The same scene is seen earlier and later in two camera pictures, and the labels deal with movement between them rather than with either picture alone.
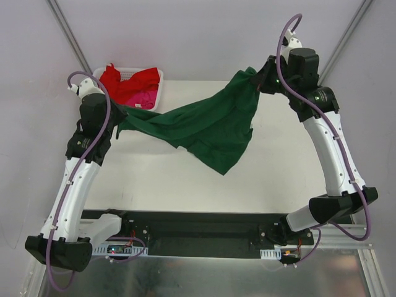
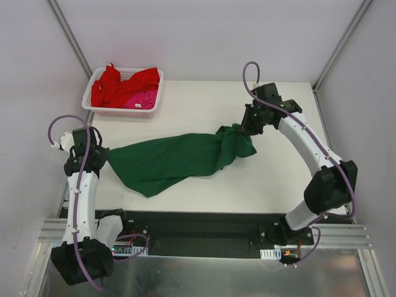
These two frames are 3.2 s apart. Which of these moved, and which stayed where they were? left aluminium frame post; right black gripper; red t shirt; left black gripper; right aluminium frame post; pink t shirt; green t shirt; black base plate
Moved: left black gripper; green t shirt; right black gripper
Stayed: pink t shirt; red t shirt; black base plate; right aluminium frame post; left aluminium frame post
